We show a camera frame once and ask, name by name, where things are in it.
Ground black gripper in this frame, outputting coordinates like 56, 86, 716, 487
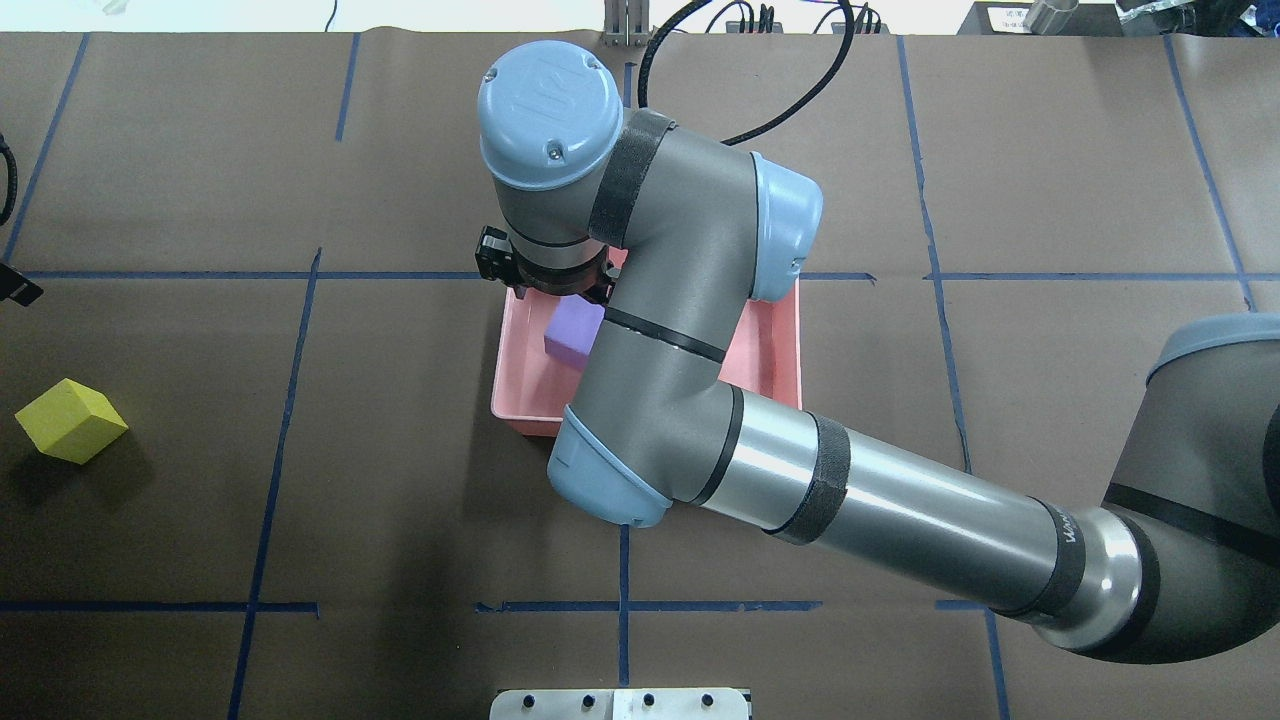
474, 225, 613, 306

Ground purple foam block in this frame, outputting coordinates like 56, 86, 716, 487
543, 295, 605, 372

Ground yellow foam block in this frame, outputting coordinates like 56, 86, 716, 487
15, 378, 129, 465

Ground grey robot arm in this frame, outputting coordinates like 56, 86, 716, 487
3, 28, 1277, 664

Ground pink plastic bin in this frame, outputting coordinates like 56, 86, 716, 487
490, 288, 803, 437

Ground dark box with label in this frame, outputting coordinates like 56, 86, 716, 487
956, 1, 1123, 37

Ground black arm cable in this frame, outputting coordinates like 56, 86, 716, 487
0, 135, 20, 227
636, 0, 858, 149

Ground metal bracket at table edge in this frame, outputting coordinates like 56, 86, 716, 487
602, 0, 652, 47

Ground black cable plugs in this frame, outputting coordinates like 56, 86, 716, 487
703, 1, 890, 35

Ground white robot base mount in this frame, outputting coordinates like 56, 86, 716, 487
489, 687, 754, 719

